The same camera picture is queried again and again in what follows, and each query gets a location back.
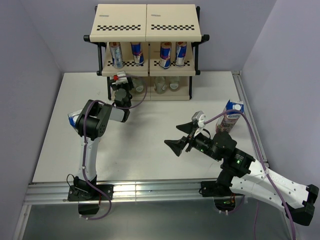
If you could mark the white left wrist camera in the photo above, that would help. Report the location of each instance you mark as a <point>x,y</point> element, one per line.
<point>120,78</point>

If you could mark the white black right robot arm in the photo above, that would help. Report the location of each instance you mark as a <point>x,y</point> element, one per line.
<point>242,174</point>

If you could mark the clear glass bottle green cap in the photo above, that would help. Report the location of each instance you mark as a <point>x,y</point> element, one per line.
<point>138,84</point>
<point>160,84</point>
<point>174,83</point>

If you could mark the beige three-tier shelf rack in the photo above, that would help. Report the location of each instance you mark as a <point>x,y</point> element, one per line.
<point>149,24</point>

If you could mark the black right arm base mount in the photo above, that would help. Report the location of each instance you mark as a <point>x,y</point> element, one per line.
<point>224,199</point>

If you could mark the blue silver energy drink can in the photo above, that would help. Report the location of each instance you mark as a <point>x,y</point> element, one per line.
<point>180,53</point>
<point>165,55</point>

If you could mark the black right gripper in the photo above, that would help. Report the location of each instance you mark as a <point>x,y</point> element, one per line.
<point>177,145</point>

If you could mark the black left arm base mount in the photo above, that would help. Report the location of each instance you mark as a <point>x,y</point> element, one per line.
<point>88,202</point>

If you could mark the blue purple berry juice carton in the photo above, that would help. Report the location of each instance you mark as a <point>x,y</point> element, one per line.
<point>226,122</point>

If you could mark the blue Fontana juice carton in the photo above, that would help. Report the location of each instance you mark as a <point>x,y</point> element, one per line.
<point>72,118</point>

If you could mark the aluminium mounting rail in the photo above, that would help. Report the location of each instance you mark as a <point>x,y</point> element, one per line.
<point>53,193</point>

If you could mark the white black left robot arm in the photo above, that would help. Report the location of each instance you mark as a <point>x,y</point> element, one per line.
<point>91,123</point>

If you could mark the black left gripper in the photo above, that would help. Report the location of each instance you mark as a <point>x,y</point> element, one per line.
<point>114,86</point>

